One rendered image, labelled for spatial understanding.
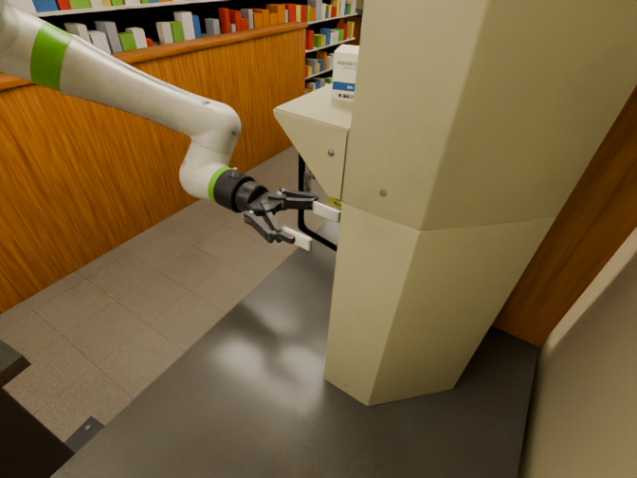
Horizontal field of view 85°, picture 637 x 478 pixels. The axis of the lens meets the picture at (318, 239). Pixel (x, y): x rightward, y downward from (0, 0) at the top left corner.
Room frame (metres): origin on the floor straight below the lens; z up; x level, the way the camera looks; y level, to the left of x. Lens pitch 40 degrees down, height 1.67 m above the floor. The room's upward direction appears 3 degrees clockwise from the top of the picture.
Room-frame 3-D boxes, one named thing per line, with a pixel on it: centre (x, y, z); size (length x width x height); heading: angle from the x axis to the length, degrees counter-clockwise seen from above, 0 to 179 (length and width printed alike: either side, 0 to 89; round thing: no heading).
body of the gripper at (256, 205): (0.65, 0.14, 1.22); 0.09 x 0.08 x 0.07; 59
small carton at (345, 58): (0.51, -0.04, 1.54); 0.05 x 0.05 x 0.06; 78
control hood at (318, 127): (0.56, -0.06, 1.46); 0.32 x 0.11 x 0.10; 149
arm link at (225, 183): (0.69, 0.20, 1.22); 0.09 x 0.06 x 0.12; 149
